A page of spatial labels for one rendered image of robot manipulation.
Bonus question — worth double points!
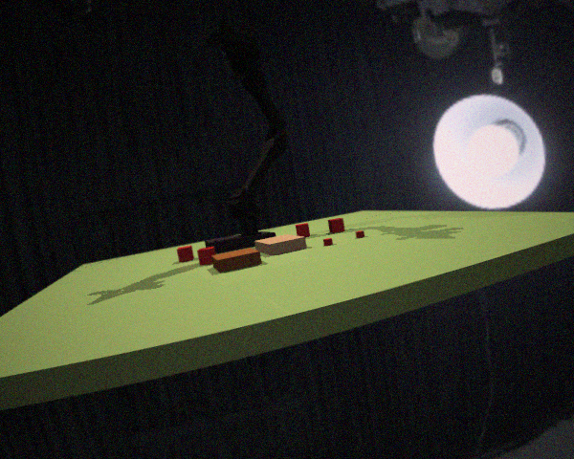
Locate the tan rectangular board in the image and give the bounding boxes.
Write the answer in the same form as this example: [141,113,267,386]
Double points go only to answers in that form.
[254,234,307,255]

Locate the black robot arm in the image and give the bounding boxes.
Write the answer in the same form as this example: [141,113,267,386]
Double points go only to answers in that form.
[228,44,287,237]

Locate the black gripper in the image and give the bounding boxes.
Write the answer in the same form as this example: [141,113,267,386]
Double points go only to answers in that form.
[206,18,256,64]

